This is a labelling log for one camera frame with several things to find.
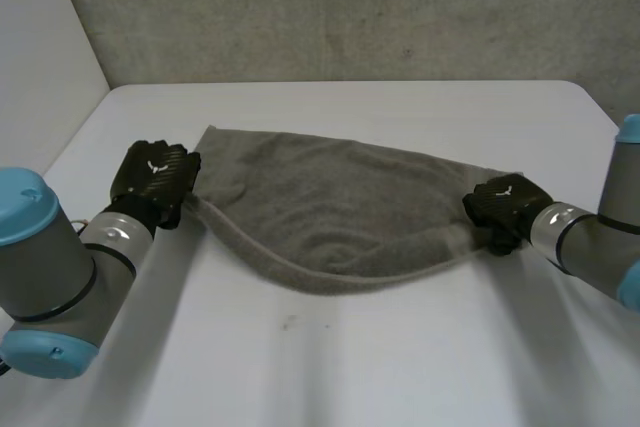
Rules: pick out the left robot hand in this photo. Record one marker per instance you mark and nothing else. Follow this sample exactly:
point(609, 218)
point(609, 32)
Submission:
point(155, 172)

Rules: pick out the grey towel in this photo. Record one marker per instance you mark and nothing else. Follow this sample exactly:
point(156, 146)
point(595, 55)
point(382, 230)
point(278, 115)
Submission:
point(330, 197)

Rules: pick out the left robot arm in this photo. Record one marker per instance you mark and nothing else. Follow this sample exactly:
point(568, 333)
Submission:
point(47, 267)

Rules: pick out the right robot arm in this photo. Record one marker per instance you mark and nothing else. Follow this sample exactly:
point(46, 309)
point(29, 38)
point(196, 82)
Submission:
point(590, 227)

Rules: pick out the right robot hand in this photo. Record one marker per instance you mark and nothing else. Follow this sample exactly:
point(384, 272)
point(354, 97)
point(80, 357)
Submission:
point(505, 199)

